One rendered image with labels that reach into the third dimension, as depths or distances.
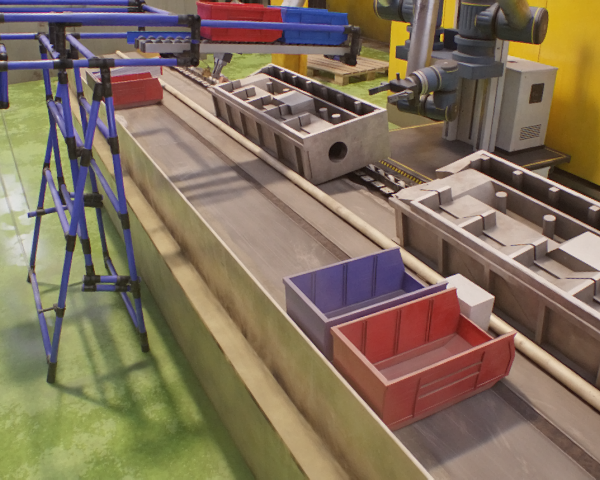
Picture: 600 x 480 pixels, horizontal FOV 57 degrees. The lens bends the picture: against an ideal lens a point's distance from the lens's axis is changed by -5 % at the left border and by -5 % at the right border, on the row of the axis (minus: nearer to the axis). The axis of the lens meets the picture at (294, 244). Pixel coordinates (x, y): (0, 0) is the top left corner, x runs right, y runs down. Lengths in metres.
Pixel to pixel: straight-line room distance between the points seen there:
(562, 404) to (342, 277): 0.56
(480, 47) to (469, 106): 0.66
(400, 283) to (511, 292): 0.28
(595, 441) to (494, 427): 0.20
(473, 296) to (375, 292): 0.24
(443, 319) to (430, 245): 0.33
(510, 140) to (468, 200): 2.25
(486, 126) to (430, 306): 2.66
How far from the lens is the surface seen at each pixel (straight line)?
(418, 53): 2.69
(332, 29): 2.40
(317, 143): 2.08
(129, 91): 3.32
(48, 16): 2.02
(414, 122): 5.34
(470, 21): 3.43
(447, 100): 2.62
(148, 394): 2.36
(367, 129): 2.18
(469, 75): 3.39
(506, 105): 3.88
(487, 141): 3.88
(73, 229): 2.18
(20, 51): 8.27
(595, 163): 4.07
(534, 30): 3.32
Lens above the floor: 1.58
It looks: 29 degrees down
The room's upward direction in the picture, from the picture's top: straight up
